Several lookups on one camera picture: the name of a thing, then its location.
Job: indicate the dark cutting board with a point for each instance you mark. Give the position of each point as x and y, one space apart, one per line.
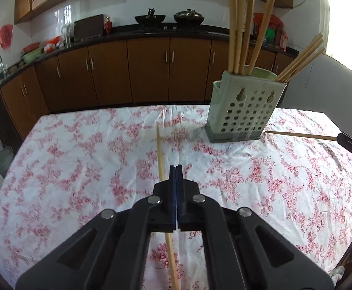
88 27

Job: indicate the red condiment rack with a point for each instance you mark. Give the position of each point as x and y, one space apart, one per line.
272 30

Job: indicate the brown wooden base cabinets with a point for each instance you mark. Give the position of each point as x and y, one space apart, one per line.
148 72

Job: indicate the hanging red plastic bag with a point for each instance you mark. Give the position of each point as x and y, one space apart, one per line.
5 36

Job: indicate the black wok with lid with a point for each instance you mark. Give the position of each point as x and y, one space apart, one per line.
189 17

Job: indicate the black kitchen countertop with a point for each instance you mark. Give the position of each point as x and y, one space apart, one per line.
151 33

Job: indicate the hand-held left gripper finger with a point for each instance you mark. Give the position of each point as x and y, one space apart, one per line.
172 202
179 202

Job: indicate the red plastic basin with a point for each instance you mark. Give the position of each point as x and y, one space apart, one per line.
32 47

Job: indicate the grey metal bucket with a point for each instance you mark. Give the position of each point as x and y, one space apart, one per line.
2 160

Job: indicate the green perforated chopstick holder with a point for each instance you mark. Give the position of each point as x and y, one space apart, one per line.
245 111

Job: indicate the red and white plastic bags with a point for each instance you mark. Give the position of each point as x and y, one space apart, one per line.
53 43

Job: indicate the metal faucet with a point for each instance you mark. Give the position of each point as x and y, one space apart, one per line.
3 65

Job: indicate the red bottle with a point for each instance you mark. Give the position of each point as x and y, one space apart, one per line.
108 26

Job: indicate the green plastic basin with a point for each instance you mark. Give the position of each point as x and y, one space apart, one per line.
32 56

